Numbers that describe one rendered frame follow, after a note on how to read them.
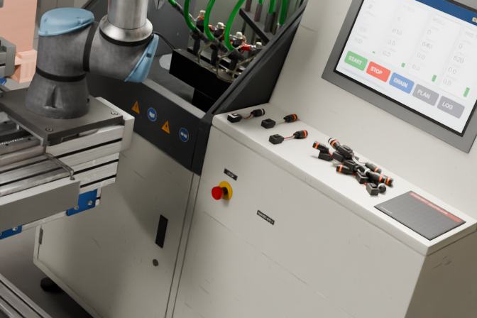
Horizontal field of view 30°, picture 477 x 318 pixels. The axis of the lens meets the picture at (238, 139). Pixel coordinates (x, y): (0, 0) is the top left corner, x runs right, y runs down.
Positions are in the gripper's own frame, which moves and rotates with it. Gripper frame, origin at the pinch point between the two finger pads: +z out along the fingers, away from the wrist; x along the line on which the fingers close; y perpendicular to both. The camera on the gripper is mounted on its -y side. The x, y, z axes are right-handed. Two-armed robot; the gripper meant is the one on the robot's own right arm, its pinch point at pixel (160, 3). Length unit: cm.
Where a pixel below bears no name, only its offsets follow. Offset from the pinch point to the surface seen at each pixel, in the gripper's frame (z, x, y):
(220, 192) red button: 40, 34, 1
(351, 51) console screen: 0, 42, -30
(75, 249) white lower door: 95, -25, -3
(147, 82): 25.9, -4.9, -4.6
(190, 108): 25.9, 13.4, -4.6
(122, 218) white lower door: 72, -5, -3
